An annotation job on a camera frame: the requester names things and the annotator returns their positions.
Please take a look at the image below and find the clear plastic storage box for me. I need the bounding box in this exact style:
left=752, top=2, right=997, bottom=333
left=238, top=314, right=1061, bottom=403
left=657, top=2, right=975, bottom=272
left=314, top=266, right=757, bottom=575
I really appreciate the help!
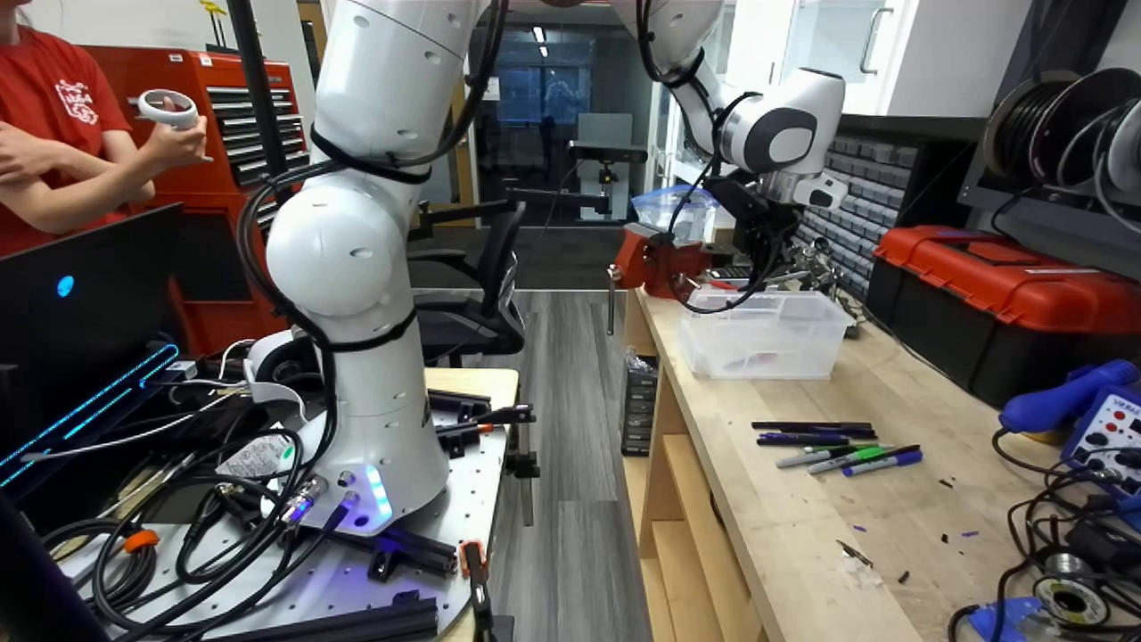
left=672, top=290, right=856, bottom=385

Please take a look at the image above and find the person right hand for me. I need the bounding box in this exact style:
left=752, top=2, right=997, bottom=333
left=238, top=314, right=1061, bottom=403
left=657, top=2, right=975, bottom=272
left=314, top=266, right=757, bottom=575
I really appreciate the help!
left=143, top=109, right=213, bottom=170

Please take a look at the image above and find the red and black toolbox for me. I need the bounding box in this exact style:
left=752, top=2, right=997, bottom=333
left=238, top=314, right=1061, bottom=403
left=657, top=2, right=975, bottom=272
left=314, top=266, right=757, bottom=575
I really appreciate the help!
left=864, top=221, right=1141, bottom=411

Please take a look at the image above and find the grey pen blue cap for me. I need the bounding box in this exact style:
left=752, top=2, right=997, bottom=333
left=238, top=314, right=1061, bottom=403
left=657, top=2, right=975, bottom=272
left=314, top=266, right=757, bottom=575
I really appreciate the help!
left=839, top=441, right=925, bottom=480

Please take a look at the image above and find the person right forearm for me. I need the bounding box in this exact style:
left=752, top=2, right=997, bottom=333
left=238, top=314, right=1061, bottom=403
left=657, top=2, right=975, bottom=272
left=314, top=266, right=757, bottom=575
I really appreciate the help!
left=0, top=147, right=162, bottom=239

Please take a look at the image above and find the grey parts drawer cabinet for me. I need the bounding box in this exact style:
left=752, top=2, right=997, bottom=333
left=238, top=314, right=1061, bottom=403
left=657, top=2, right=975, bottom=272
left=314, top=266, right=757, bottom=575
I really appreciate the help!
left=792, top=133, right=925, bottom=304

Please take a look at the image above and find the black marker pen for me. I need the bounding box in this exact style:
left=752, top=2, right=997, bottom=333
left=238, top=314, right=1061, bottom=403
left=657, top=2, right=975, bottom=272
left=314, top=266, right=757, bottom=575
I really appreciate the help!
left=750, top=418, right=880, bottom=436

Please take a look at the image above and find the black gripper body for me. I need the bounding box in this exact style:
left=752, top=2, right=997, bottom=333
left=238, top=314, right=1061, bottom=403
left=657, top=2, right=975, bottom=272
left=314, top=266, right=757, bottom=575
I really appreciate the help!
left=714, top=175, right=814, bottom=259

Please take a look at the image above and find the grey pen green cap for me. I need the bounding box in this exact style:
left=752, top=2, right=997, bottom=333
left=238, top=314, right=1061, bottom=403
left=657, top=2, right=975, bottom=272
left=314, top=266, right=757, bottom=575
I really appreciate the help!
left=805, top=441, right=899, bottom=478

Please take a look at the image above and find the red bench vise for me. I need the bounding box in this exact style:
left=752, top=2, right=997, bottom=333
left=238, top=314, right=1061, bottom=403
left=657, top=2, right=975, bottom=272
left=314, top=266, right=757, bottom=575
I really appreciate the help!
left=607, top=226, right=719, bottom=304

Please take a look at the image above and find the wooden workbench shelf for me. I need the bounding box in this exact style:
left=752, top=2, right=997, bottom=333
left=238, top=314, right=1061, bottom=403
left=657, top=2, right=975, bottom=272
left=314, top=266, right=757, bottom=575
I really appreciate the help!
left=615, top=290, right=769, bottom=642

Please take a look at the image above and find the black cable spool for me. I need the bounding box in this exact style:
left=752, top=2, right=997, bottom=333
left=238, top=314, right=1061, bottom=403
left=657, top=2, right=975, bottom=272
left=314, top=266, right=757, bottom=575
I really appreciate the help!
left=980, top=65, right=1141, bottom=235

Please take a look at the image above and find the grey marker pen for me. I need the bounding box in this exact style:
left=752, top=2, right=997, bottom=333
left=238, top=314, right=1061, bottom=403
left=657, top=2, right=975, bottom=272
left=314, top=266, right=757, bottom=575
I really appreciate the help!
left=774, top=441, right=864, bottom=474

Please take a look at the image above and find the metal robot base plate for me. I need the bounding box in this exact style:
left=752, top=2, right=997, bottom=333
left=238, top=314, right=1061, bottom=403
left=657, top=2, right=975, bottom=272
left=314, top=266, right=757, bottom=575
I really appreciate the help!
left=49, top=365, right=526, bottom=642

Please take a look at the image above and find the brass wool tip cleaner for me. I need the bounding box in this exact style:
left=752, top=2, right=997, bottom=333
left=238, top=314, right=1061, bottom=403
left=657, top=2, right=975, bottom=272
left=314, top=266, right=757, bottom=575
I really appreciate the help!
left=1029, top=548, right=1113, bottom=632

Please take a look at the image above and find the navy blue marker pen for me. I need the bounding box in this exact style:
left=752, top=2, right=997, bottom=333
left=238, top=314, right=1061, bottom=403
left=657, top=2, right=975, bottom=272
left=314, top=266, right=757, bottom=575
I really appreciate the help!
left=752, top=429, right=880, bottom=453

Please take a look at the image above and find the blue soldering station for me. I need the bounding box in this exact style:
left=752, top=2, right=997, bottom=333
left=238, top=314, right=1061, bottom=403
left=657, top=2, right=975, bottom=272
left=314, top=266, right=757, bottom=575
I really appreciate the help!
left=1060, top=385, right=1141, bottom=485

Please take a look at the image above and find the person in red shirt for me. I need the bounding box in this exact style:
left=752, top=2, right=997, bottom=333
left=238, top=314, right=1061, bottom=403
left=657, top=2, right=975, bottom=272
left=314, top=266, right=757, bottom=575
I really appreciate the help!
left=0, top=0, right=135, bottom=259

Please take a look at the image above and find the black office chair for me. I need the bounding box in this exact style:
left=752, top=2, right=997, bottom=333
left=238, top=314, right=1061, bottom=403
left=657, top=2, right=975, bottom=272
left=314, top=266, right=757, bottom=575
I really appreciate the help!
left=406, top=197, right=532, bottom=366

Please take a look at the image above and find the white VR controller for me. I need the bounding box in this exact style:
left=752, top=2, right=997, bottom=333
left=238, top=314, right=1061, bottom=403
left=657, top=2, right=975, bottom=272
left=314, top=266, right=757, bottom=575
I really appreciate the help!
left=133, top=85, right=205, bottom=134

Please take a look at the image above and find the black laptop screen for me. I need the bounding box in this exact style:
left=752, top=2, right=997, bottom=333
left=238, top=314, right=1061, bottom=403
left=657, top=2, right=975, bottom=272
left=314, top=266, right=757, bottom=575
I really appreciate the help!
left=0, top=198, right=189, bottom=478

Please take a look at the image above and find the black cable bundle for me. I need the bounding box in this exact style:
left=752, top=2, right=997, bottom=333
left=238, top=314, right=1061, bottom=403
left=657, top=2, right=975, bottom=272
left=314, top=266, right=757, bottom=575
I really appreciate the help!
left=943, top=425, right=1141, bottom=642

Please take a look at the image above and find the red tool cabinet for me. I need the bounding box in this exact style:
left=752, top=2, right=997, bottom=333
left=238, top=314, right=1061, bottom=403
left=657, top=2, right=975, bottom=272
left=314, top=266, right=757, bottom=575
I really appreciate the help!
left=80, top=43, right=314, bottom=361

